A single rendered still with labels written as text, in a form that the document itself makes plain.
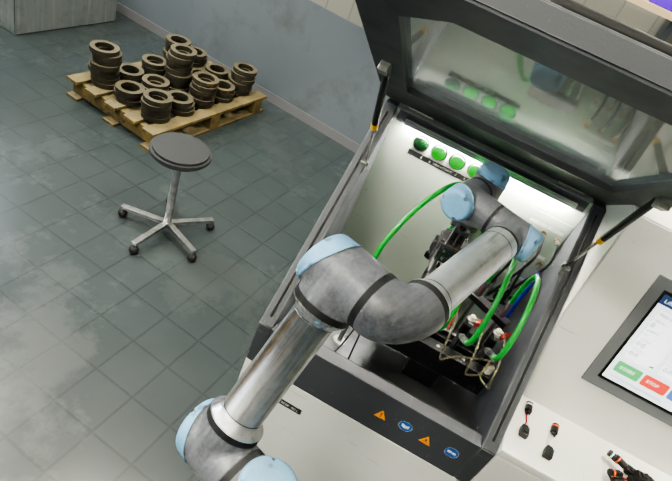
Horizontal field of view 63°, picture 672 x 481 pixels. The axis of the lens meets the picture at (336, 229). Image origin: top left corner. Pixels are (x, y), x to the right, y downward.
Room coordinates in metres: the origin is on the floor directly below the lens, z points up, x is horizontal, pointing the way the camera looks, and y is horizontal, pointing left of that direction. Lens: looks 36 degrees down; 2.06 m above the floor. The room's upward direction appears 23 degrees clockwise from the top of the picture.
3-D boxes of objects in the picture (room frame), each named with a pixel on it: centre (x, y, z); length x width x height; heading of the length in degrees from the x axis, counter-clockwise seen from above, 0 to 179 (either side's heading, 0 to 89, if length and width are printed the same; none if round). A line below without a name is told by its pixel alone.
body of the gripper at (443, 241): (1.17, -0.28, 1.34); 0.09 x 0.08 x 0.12; 172
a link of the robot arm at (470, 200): (1.08, -0.25, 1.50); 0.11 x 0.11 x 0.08; 61
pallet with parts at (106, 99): (3.52, 1.48, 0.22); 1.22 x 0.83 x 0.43; 164
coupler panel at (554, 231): (1.45, -0.57, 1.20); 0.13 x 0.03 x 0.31; 82
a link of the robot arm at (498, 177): (1.17, -0.28, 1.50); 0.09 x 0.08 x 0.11; 151
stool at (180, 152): (2.19, 0.86, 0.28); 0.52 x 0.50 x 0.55; 77
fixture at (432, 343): (1.21, -0.41, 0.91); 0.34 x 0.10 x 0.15; 82
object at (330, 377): (0.99, -0.26, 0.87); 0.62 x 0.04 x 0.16; 82
